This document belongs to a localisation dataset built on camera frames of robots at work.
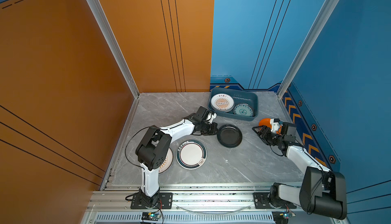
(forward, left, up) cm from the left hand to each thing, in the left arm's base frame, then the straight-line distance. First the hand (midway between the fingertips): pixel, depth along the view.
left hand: (220, 131), depth 89 cm
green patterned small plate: (+22, -19, -7) cm, 30 cm away
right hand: (-1, -19, +2) cm, 19 cm away
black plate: (-2, -5, -1) cm, 6 cm away
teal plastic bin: (+33, -27, -6) cm, 43 cm away
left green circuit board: (-40, +35, -10) cm, 54 cm away
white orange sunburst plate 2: (-16, +30, -8) cm, 35 cm away
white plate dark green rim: (-11, +17, -8) cm, 22 cm away
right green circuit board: (-40, -27, -10) cm, 49 cm away
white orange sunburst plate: (+28, -5, -5) cm, 29 cm away
